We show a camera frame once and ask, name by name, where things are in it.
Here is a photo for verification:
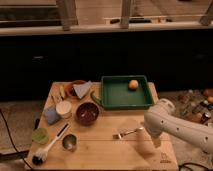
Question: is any green plastic tray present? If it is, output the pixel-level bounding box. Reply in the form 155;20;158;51
100;75;154;110

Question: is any white lidded round container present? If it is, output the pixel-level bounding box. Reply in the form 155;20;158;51
56;100;72;119

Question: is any spice bottles cluster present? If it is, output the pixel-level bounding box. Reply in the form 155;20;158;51
178;89;213;124

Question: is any yellow banana piece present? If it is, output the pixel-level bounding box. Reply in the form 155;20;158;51
59;85;66;99

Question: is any yellow round fruit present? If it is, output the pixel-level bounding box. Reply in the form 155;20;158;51
128;80;139;90

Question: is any silver metal fork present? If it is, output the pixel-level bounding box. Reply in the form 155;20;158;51
112;127;144;140

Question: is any green chili pepper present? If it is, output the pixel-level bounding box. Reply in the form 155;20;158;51
90;91;102;106

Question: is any black cable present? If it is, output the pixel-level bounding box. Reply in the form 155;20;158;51
0;109;34;171

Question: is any dark red bowl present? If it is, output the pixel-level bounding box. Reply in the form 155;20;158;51
76;102;99;126

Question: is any green round scrubber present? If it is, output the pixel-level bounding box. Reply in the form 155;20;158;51
32;128;49;144

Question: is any wooden spoon piece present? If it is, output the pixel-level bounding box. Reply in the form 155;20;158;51
51;94;62;104

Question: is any small metal cup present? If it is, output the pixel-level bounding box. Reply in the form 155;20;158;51
62;134;77;151

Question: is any grey triangular cloth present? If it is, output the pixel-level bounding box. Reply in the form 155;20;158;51
73;81;92;99

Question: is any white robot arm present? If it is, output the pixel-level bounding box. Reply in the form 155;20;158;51
144;98;213;154

